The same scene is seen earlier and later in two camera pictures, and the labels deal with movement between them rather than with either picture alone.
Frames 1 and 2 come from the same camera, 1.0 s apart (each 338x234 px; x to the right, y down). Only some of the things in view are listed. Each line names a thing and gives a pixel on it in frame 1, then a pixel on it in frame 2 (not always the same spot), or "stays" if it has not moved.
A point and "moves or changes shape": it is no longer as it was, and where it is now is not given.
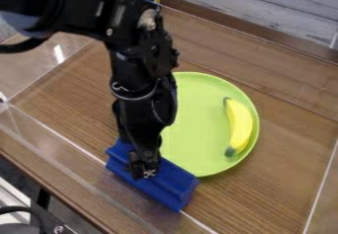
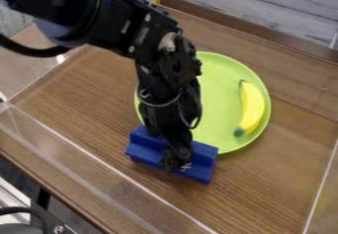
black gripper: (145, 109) -> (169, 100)
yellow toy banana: (241, 124) -> (254, 108)
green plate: (194, 141) moves or changes shape
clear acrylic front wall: (58, 190) stays
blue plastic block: (172, 187) -> (145, 147)
